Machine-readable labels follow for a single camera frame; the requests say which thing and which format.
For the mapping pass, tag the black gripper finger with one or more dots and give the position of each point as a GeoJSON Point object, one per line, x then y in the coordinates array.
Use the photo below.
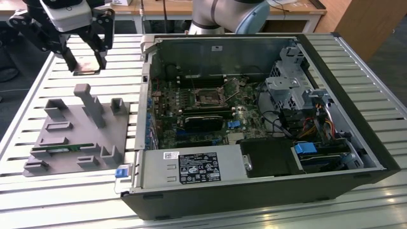
{"type": "Point", "coordinates": [37, 31]}
{"type": "Point", "coordinates": [104, 31]}

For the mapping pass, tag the silver square CPU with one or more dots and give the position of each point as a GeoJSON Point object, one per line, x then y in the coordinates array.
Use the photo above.
{"type": "Point", "coordinates": [85, 68]}

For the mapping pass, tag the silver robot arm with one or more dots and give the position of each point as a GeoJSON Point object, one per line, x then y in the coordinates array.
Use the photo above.
{"type": "Point", "coordinates": [221, 12]}

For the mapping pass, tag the black RAM slot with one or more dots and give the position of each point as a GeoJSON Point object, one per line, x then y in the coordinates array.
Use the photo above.
{"type": "Point", "coordinates": [203, 84]}
{"type": "Point", "coordinates": [203, 78]}
{"type": "Point", "coordinates": [207, 113]}
{"type": "Point", "coordinates": [207, 110]}

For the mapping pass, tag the CPU socket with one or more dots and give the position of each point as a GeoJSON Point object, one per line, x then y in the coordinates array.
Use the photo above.
{"type": "Point", "coordinates": [208, 97]}

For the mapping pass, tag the black expansion slot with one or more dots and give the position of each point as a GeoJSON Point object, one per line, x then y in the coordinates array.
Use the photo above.
{"type": "Point", "coordinates": [191, 143]}

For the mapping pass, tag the small white printed box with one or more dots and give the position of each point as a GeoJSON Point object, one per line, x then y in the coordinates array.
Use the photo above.
{"type": "Point", "coordinates": [120, 2]}

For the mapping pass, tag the grey case latch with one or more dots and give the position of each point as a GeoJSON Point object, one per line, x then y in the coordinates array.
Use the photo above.
{"type": "Point", "coordinates": [147, 45]}

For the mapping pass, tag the green RAM stick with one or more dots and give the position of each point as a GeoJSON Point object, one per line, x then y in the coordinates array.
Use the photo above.
{"type": "Point", "coordinates": [79, 146]}

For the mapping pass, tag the grey plastic parts rack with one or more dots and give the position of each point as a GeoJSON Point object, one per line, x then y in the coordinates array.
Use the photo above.
{"type": "Point", "coordinates": [88, 148]}

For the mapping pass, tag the blue board connector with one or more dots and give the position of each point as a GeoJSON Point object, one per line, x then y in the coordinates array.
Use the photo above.
{"type": "Point", "coordinates": [232, 124]}

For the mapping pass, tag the green motherboard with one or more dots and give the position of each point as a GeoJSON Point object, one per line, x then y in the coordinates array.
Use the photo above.
{"type": "Point", "coordinates": [251, 119]}

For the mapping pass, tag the blue case latch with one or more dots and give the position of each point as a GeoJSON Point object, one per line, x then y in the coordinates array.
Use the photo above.
{"type": "Point", "coordinates": [120, 173]}

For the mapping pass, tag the silver metal drive cage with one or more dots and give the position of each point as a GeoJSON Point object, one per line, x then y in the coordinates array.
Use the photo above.
{"type": "Point", "coordinates": [283, 86]}

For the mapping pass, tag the silver chipset heatsink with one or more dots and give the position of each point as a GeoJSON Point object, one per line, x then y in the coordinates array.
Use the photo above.
{"type": "Point", "coordinates": [235, 138]}

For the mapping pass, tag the silver power supply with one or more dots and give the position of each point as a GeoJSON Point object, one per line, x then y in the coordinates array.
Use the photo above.
{"type": "Point", "coordinates": [159, 171]}

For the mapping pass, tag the blue disk carrier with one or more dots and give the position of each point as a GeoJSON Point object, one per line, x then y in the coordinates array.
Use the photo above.
{"type": "Point", "coordinates": [304, 148]}

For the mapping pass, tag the black open PC case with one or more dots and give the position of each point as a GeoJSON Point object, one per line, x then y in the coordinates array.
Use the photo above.
{"type": "Point", "coordinates": [221, 205]}

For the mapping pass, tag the wooden cabinet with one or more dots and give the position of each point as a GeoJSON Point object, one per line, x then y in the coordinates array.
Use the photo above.
{"type": "Point", "coordinates": [365, 23]}

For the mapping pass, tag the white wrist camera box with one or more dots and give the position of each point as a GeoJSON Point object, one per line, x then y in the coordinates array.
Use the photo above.
{"type": "Point", "coordinates": [69, 14]}

